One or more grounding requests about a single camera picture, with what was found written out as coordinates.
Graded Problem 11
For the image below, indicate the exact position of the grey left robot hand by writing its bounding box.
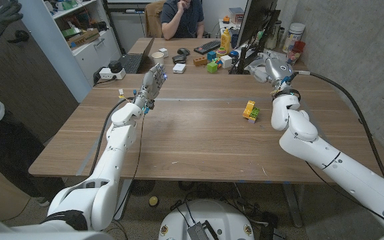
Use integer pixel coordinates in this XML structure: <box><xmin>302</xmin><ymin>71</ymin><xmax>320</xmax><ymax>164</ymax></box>
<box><xmin>133</xmin><ymin>63</ymin><xmax>168</xmax><ymax>111</ymax></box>

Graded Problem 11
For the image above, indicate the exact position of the green Lego block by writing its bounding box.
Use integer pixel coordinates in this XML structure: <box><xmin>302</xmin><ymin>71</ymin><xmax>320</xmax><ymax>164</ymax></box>
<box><xmin>248</xmin><ymin>106</ymin><xmax>261</xmax><ymax>124</ymax></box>

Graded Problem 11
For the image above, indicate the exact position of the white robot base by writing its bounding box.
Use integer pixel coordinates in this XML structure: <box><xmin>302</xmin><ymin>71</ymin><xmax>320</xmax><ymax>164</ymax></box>
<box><xmin>158</xmin><ymin>199</ymin><xmax>255</xmax><ymax>240</ymax></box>

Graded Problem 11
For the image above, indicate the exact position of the black device on robot base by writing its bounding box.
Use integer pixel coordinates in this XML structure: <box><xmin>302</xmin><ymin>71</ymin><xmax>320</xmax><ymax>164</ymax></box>
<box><xmin>187</xmin><ymin>220</ymin><xmax>219</xmax><ymax>240</ymax></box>

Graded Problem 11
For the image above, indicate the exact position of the white paper cup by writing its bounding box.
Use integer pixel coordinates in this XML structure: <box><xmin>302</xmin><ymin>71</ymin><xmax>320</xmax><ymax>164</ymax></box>
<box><xmin>151</xmin><ymin>51</ymin><xmax>165</xmax><ymax>67</ymax></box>

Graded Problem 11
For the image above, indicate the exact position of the black laptop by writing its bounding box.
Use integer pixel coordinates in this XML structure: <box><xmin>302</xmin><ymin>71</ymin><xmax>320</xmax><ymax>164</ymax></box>
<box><xmin>118</xmin><ymin>37</ymin><xmax>155</xmax><ymax>75</ymax></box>

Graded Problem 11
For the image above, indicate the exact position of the black wallet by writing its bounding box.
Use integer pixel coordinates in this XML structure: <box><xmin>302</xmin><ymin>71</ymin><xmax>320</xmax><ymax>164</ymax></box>
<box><xmin>171</xmin><ymin>54</ymin><xmax>188</xmax><ymax>65</ymax></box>

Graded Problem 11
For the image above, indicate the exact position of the black power adapter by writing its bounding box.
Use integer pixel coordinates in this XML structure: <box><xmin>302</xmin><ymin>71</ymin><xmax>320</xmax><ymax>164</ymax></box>
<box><xmin>108</xmin><ymin>60</ymin><xmax>123</xmax><ymax>74</ymax></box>

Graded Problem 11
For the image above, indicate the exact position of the white power strip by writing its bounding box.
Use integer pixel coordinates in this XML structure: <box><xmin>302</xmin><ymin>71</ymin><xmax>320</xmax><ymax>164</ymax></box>
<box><xmin>98</xmin><ymin>67</ymin><xmax>127</xmax><ymax>81</ymax></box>

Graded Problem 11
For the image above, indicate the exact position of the wooden office desk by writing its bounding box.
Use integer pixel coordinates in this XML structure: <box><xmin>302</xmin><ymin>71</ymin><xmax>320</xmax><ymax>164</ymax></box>
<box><xmin>127</xmin><ymin>37</ymin><xmax>313</xmax><ymax>76</ymax></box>

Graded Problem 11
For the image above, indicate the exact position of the white shelf cabinet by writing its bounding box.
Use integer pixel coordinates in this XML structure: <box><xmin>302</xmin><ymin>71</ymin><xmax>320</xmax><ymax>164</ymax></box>
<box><xmin>18</xmin><ymin>0</ymin><xmax>123</xmax><ymax>103</ymax></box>

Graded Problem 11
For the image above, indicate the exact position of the black keyboard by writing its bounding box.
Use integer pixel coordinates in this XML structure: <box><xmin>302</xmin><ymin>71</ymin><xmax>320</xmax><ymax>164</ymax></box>
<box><xmin>193</xmin><ymin>39</ymin><xmax>222</xmax><ymax>55</ymax></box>

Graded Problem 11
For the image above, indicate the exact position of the seated person in dark shirt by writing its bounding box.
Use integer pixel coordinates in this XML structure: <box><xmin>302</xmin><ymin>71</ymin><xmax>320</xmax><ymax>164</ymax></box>
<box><xmin>161</xmin><ymin>0</ymin><xmax>205</xmax><ymax>41</ymax></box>

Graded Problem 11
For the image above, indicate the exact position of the cardboard box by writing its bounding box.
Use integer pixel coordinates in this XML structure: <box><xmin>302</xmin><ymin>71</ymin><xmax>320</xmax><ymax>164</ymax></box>
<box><xmin>67</xmin><ymin>28</ymin><xmax>101</xmax><ymax>49</ymax></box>

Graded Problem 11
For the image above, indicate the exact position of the yellow squeeze bottle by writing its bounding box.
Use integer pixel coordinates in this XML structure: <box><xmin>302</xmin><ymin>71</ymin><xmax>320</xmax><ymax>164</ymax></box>
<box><xmin>220</xmin><ymin>28</ymin><xmax>232</xmax><ymax>54</ymax></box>

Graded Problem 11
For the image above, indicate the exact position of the green box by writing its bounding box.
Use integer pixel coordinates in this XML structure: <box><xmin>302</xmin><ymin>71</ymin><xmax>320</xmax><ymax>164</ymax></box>
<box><xmin>61</xmin><ymin>27</ymin><xmax>81</xmax><ymax>39</ymax></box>

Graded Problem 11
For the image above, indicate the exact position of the black round floor fan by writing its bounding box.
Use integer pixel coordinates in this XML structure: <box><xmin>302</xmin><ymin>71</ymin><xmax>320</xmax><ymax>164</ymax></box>
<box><xmin>130</xmin><ymin>179</ymin><xmax>157</xmax><ymax>197</ymax></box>

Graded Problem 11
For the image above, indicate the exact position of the clear plastic box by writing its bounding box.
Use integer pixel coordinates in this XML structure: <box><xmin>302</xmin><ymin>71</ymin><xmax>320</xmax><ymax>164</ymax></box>
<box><xmin>228</xmin><ymin>7</ymin><xmax>245</xmax><ymax>25</ymax></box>

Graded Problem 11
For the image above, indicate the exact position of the grey table leg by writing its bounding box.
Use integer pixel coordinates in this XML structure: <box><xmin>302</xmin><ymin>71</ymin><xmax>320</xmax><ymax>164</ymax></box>
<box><xmin>281</xmin><ymin>183</ymin><xmax>303</xmax><ymax>229</ymax></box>
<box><xmin>113</xmin><ymin>179</ymin><xmax>133</xmax><ymax>221</ymax></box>

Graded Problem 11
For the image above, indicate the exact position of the black computer monitor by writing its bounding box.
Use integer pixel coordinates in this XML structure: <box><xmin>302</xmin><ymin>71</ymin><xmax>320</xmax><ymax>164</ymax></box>
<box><xmin>228</xmin><ymin>0</ymin><xmax>281</xmax><ymax>75</ymax></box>

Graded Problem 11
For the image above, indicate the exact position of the red jar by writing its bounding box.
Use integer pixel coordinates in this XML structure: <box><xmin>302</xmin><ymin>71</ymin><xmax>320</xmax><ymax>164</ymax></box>
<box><xmin>285</xmin><ymin>40</ymin><xmax>307</xmax><ymax>67</ymax></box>

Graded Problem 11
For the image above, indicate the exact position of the white canister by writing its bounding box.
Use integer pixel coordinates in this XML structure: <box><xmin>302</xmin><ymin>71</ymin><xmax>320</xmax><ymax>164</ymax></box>
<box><xmin>281</xmin><ymin>22</ymin><xmax>307</xmax><ymax>53</ymax></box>

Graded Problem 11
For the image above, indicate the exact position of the operator tracking glove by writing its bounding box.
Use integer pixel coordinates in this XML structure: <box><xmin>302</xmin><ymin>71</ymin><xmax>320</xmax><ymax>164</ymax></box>
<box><xmin>0</xmin><ymin>0</ymin><xmax>24</xmax><ymax>48</ymax></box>

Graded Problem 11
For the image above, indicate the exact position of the white robot torso edge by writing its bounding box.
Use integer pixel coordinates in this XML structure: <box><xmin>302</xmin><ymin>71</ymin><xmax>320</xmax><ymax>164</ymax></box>
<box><xmin>0</xmin><ymin>211</ymin><xmax>113</xmax><ymax>240</ymax></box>

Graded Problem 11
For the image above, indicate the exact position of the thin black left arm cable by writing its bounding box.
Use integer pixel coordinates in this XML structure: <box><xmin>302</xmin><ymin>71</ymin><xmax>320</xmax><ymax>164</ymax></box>
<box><xmin>111</xmin><ymin>113</ymin><xmax>146</xmax><ymax>219</ymax></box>

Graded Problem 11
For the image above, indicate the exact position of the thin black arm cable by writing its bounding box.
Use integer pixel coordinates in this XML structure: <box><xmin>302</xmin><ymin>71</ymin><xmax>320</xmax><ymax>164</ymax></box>
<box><xmin>305</xmin><ymin>161</ymin><xmax>384</xmax><ymax>231</ymax></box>
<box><xmin>111</xmin><ymin>113</ymin><xmax>146</xmax><ymax>219</ymax></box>

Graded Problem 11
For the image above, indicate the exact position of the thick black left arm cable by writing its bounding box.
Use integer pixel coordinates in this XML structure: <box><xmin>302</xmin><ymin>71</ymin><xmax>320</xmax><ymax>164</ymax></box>
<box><xmin>89</xmin><ymin>97</ymin><xmax>136</xmax><ymax>177</ymax></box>

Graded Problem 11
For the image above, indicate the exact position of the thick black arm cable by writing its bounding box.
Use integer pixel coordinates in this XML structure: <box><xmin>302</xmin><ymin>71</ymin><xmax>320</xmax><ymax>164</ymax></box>
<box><xmin>293</xmin><ymin>70</ymin><xmax>384</xmax><ymax>183</ymax></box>
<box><xmin>89</xmin><ymin>97</ymin><xmax>136</xmax><ymax>177</ymax></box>

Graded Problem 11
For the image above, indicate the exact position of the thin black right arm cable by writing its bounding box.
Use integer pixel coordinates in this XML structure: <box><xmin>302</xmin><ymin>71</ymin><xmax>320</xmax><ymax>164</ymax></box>
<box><xmin>305</xmin><ymin>161</ymin><xmax>384</xmax><ymax>231</ymax></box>

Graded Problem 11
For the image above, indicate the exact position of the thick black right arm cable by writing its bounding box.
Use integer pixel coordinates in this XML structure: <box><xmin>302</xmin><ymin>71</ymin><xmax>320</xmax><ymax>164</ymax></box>
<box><xmin>293</xmin><ymin>70</ymin><xmax>384</xmax><ymax>183</ymax></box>

